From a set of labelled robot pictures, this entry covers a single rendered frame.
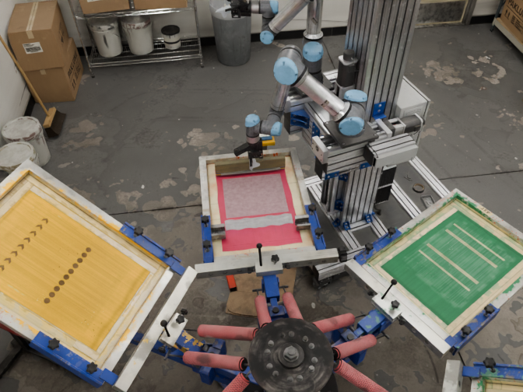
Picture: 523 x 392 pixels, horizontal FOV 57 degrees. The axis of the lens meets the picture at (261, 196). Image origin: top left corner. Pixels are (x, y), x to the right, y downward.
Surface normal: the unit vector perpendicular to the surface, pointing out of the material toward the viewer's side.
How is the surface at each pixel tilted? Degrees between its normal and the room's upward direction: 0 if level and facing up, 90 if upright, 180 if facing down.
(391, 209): 0
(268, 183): 0
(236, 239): 0
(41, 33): 89
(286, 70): 85
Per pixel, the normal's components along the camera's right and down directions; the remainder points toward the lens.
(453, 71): -0.01, -0.69
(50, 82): 0.11, 0.72
